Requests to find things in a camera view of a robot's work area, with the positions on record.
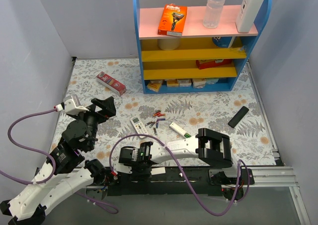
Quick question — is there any white slim battery cover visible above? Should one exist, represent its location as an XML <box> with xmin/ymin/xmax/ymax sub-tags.
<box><xmin>151</xmin><ymin>167</ymin><xmax>166</xmax><ymax>175</ymax></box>

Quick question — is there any white slim remote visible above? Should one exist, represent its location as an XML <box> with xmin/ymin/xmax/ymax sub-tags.
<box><xmin>169</xmin><ymin>122</ymin><xmax>189</xmax><ymax>138</ymax></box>

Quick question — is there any black slim remote control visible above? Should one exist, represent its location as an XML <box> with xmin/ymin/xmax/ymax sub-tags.
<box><xmin>228</xmin><ymin>106</ymin><xmax>249</xmax><ymax>128</ymax></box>

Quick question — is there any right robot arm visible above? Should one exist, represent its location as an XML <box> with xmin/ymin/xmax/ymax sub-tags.
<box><xmin>113</xmin><ymin>128</ymin><xmax>243</xmax><ymax>184</ymax></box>

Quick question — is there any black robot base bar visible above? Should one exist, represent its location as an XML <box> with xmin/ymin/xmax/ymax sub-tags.
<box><xmin>77</xmin><ymin>165</ymin><xmax>256</xmax><ymax>201</ymax></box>

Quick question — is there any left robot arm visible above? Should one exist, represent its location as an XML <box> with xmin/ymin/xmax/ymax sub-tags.
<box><xmin>0</xmin><ymin>95</ymin><xmax>116</xmax><ymax>225</ymax></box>

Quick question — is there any small white remote control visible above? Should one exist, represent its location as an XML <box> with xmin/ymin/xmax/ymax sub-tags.
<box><xmin>130</xmin><ymin>116</ymin><xmax>149</xmax><ymax>139</ymax></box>

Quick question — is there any red white toothpaste box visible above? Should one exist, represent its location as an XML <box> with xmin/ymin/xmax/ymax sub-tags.
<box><xmin>96</xmin><ymin>72</ymin><xmax>126</xmax><ymax>96</ymax></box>

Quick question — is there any yellow sponge pack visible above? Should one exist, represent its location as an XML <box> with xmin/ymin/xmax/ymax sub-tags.
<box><xmin>147</xmin><ymin>79</ymin><xmax>163</xmax><ymax>92</ymax></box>

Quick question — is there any red snack box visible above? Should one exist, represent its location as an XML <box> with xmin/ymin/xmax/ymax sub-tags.
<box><xmin>196</xmin><ymin>59</ymin><xmax>232</xmax><ymax>70</ymax></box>

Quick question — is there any orange razor box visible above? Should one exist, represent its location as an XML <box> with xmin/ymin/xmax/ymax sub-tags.
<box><xmin>158</xmin><ymin>4</ymin><xmax>187</xmax><ymax>37</ymax></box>

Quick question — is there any blue yellow wooden shelf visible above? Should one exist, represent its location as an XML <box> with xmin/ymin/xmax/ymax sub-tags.
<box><xmin>133</xmin><ymin>0</ymin><xmax>272</xmax><ymax>94</ymax></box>

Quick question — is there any blue paper cup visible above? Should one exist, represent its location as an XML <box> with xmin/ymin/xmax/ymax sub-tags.
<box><xmin>212</xmin><ymin>36</ymin><xmax>236</xmax><ymax>48</ymax></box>

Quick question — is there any clear plastic bottle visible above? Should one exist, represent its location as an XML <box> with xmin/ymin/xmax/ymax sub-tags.
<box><xmin>203</xmin><ymin>0</ymin><xmax>225</xmax><ymax>29</ymax></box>

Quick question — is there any white plastic bottle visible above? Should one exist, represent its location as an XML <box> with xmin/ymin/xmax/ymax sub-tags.
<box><xmin>236</xmin><ymin>0</ymin><xmax>264</xmax><ymax>33</ymax></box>

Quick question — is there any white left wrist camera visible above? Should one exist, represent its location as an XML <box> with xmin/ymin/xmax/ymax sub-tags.
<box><xmin>54</xmin><ymin>94</ymin><xmax>89</xmax><ymax>115</ymax></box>

